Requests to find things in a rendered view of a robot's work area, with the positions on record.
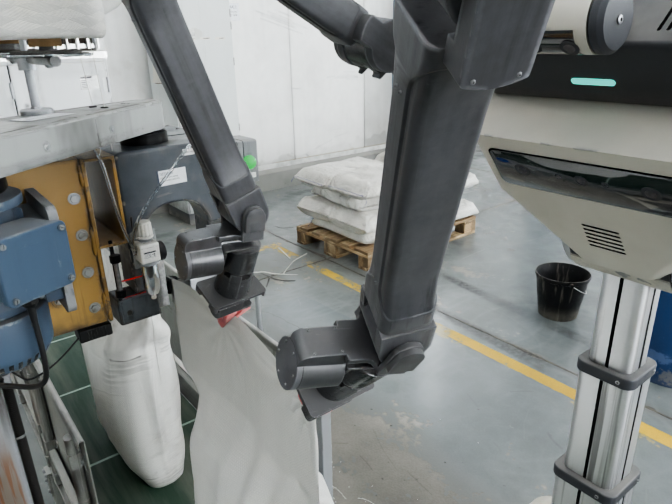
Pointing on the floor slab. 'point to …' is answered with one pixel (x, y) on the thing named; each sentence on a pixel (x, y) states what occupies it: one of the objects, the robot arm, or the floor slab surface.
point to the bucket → (561, 290)
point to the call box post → (325, 449)
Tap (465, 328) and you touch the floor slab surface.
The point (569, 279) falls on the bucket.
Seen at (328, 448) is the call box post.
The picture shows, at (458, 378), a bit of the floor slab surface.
